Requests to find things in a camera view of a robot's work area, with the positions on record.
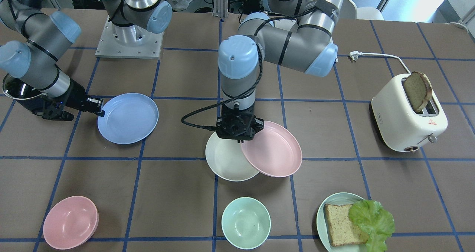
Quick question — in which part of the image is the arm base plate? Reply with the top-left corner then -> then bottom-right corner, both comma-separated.
95,17 -> 163,59

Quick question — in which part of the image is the mint green bowl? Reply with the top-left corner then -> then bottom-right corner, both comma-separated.
221,197 -> 272,250

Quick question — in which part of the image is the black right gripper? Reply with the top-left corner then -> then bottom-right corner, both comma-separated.
31,81 -> 105,121

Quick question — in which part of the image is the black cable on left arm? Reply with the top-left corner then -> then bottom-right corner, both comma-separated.
181,7 -> 320,130

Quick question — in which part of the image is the white toaster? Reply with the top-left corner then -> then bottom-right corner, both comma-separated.
370,74 -> 448,152

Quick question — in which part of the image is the dark blue saucepan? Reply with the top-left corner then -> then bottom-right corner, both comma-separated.
2,74 -> 46,116

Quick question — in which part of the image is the pink plate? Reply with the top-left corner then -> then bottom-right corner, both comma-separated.
241,121 -> 303,177

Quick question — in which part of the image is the glass saucepan lid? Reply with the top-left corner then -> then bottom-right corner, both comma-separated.
2,74 -> 41,100

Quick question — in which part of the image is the white toaster power cable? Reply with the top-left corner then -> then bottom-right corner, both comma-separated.
350,51 -> 412,75

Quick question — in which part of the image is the mint green plate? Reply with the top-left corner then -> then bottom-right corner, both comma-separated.
316,192 -> 367,252

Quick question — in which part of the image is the brown bread slice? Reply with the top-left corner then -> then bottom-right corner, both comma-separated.
324,204 -> 369,247

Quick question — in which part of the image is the toasted bread slice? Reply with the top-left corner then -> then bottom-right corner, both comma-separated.
402,71 -> 433,114

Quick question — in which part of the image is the green lettuce leaf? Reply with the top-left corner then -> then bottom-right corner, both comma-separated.
349,200 -> 395,252

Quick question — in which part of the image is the pink bowl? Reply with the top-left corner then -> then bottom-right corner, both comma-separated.
43,196 -> 99,250

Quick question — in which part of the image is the cream white plate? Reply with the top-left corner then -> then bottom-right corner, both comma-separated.
205,132 -> 259,181

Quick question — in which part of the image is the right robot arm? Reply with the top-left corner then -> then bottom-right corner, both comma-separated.
1,0 -> 173,121

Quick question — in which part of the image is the blue plate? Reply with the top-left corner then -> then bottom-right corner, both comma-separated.
97,93 -> 159,144

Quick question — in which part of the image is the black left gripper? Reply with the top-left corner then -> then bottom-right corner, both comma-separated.
216,105 -> 265,141

